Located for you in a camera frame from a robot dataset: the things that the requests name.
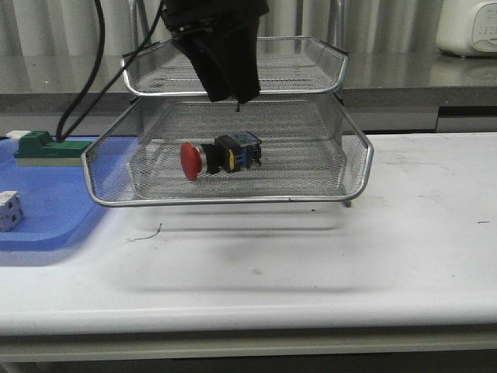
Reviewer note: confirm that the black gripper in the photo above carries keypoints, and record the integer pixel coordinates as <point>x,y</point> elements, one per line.
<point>238,21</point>

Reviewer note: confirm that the red emergency stop button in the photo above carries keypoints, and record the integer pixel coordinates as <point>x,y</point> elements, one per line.
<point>230,153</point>

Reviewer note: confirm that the mesh tray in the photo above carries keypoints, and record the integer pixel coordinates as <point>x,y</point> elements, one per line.
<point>297,64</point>
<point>311,151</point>

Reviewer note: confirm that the grey stone counter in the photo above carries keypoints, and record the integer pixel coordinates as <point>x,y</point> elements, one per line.
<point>384,93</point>

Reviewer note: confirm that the green terminal block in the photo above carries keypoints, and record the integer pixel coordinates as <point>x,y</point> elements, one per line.
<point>39,148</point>

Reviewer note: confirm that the blue plastic tray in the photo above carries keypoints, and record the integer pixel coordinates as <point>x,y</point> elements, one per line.
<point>57,209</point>

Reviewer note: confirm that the white appliance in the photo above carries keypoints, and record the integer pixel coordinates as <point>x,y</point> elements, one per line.
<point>467,28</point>

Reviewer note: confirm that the black cable thin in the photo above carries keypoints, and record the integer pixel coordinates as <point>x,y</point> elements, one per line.
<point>60,134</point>

